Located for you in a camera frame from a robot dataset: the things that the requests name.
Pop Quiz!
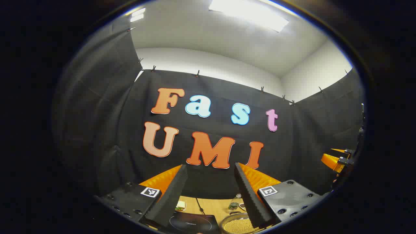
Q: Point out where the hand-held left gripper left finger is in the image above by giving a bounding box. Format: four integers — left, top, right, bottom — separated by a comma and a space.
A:
97, 164, 189, 230

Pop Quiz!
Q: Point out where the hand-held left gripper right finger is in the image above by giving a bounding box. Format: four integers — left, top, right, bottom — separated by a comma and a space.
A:
235, 162, 325, 229

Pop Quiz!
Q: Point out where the stainless steel pot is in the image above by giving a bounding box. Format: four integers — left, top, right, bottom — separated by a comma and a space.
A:
221, 213, 260, 234

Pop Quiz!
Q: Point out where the pile of yellow soybeans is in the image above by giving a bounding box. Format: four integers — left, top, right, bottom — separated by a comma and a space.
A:
224, 218, 255, 234

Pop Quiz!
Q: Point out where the black induction cooktop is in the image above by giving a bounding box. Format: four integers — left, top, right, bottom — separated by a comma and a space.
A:
169, 211, 221, 234

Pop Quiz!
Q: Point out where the clear plastic water bottle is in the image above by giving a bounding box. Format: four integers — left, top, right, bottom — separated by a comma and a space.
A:
227, 194, 242, 213

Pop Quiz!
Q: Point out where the black backdrop cloth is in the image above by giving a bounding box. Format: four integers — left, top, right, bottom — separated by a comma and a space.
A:
54, 19, 364, 200

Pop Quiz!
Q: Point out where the row of black cloth clips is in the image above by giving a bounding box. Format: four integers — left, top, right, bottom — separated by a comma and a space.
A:
128, 28, 350, 106

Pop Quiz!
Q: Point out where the large ceiling light panel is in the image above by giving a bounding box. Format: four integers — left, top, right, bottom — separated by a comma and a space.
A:
209, 0, 290, 33

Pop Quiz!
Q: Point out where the small ceiling light panel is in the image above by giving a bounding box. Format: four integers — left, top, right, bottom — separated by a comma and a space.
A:
130, 8, 146, 22

